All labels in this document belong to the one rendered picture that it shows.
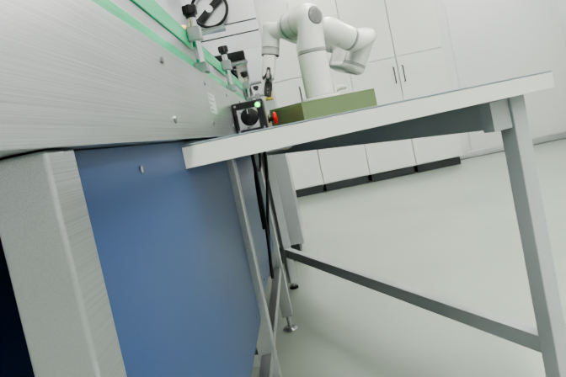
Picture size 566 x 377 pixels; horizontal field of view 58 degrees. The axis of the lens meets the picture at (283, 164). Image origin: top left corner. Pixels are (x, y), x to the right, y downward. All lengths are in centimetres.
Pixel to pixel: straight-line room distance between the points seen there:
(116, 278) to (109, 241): 3
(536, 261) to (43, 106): 102
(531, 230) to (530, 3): 578
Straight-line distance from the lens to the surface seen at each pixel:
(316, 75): 167
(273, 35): 214
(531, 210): 115
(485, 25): 659
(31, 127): 31
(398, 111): 89
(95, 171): 43
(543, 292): 120
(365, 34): 185
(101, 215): 42
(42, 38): 36
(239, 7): 297
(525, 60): 671
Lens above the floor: 74
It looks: 3 degrees down
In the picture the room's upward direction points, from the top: 12 degrees counter-clockwise
